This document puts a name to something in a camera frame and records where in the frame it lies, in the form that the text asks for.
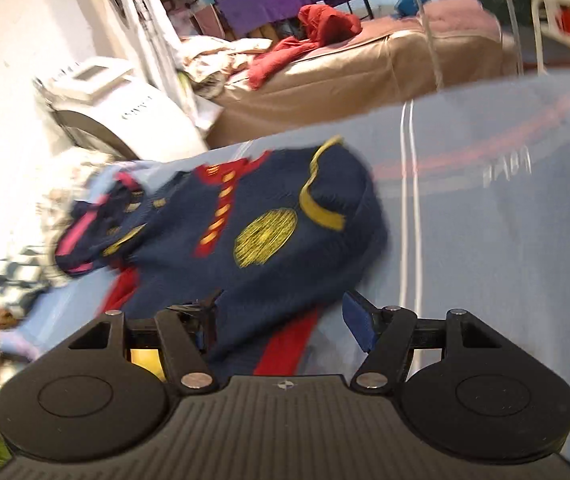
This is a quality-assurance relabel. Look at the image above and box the navy red knit sweater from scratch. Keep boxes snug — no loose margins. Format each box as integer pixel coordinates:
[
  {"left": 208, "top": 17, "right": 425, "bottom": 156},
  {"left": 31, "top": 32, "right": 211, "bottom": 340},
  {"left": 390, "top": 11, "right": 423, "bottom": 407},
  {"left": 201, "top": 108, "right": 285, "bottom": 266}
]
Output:
[{"left": 117, "top": 138, "right": 387, "bottom": 378}]

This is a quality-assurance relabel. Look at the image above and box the teal white striped garment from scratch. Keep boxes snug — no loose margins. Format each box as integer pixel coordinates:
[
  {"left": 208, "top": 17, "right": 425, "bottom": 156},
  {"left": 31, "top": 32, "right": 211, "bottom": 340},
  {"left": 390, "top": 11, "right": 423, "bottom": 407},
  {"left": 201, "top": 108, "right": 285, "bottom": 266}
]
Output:
[{"left": 0, "top": 245, "right": 67, "bottom": 318}]

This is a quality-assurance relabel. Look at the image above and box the navy pink folded garment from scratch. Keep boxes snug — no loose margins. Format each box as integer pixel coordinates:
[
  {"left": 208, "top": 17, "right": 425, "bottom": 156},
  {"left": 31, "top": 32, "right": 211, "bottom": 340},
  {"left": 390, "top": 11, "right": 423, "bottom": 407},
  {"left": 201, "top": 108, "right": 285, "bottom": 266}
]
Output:
[{"left": 54, "top": 171, "right": 168, "bottom": 278}]

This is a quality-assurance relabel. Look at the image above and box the white washing machine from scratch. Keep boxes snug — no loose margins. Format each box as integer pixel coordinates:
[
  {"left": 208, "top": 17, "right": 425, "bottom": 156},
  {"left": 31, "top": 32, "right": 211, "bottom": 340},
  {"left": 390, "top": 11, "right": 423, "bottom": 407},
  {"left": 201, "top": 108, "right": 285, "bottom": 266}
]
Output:
[{"left": 32, "top": 56, "right": 208, "bottom": 162}]

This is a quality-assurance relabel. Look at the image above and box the brown covered bed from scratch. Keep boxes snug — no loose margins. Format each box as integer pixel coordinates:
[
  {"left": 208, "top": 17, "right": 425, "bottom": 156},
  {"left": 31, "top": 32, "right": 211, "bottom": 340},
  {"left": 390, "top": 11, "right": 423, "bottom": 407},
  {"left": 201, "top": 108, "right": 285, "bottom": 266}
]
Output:
[{"left": 206, "top": 16, "right": 518, "bottom": 148}]

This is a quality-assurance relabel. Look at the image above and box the pink pillow on bed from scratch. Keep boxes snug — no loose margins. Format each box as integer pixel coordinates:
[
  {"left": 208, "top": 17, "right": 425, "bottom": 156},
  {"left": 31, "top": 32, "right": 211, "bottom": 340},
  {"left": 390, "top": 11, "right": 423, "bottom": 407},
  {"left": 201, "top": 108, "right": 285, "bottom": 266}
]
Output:
[{"left": 419, "top": 0, "right": 502, "bottom": 41}]

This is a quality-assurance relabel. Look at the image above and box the red jacket on bed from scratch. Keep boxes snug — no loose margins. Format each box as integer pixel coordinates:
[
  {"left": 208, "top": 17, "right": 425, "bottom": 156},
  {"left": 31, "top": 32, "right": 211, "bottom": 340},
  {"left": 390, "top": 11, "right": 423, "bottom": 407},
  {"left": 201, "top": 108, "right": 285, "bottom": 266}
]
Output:
[{"left": 247, "top": 4, "right": 362, "bottom": 90}]

